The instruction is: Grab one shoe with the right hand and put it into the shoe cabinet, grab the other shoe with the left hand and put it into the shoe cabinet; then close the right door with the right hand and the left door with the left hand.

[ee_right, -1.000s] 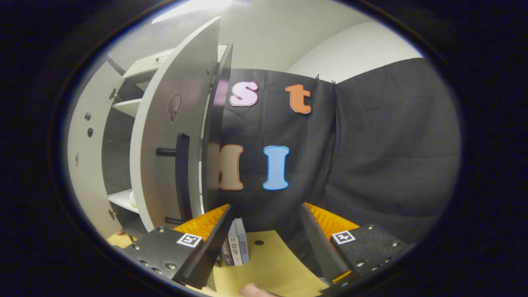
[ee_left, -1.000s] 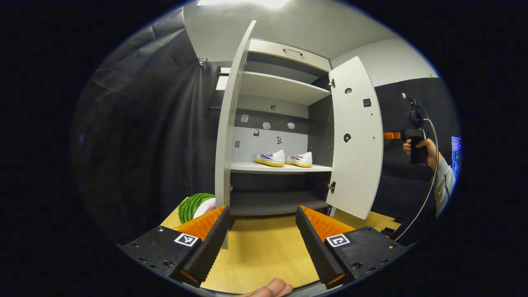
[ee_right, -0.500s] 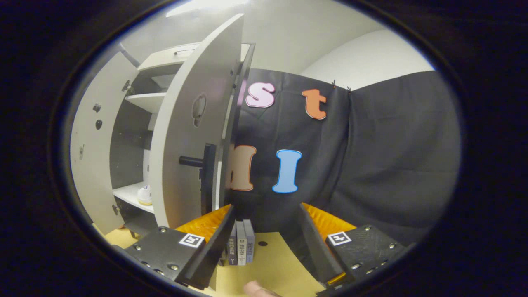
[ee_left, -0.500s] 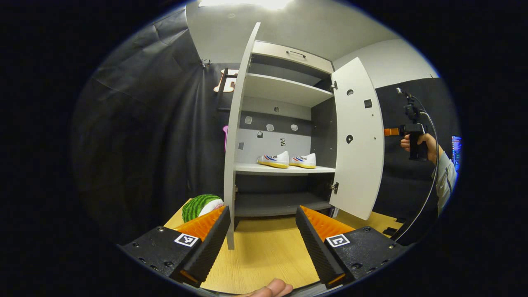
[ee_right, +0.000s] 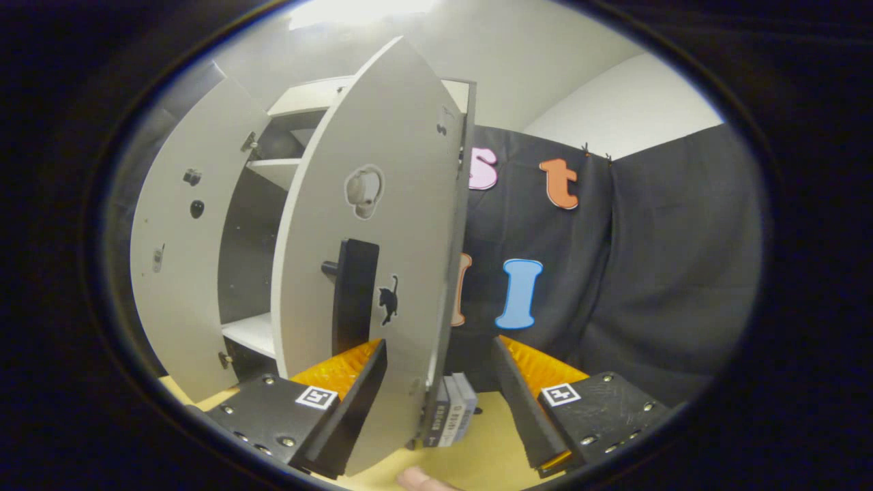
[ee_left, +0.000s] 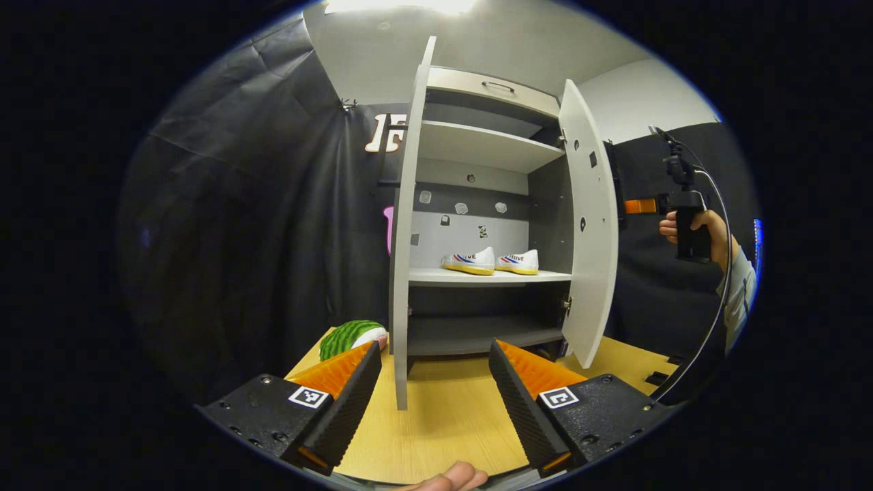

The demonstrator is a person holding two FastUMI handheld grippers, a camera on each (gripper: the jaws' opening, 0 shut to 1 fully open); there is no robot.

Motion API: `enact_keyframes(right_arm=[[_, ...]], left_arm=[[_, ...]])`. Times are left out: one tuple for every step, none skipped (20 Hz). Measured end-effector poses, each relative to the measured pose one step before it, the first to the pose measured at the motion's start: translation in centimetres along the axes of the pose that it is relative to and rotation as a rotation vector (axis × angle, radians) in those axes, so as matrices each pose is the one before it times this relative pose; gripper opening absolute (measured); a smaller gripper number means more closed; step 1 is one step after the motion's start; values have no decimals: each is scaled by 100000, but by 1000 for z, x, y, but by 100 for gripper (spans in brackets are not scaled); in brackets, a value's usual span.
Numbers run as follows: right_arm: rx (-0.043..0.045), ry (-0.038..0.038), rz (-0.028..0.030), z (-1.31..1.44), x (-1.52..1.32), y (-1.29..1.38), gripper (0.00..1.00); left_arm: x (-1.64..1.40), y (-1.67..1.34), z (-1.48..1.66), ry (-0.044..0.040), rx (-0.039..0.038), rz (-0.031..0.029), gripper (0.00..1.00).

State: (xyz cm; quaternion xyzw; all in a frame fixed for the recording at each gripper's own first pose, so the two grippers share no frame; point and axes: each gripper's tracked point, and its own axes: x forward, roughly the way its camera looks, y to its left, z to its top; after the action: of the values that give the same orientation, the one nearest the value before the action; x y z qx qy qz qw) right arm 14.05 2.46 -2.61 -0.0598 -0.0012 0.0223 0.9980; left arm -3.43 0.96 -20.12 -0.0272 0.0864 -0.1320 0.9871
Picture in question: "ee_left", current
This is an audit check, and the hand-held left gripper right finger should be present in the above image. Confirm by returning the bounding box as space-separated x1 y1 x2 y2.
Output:
488 339 676 477

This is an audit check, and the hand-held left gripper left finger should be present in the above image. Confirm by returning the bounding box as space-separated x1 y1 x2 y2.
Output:
196 340 383 476

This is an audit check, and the white shoe cabinet door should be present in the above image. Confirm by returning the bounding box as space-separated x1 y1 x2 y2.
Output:
558 78 620 369
389 35 437 411

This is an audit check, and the white canvas shoe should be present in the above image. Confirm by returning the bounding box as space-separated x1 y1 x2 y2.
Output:
496 249 539 276
441 247 497 276

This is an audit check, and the white shoe cabinet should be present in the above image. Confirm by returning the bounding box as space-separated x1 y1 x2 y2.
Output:
406 66 574 359

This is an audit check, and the green striped watermelon toy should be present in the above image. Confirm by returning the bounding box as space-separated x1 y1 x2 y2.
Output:
319 319 389 362

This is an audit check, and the ceiling light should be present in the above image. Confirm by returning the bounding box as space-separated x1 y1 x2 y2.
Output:
324 0 478 16

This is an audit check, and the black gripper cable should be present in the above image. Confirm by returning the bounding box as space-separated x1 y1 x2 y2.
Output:
648 125 734 403

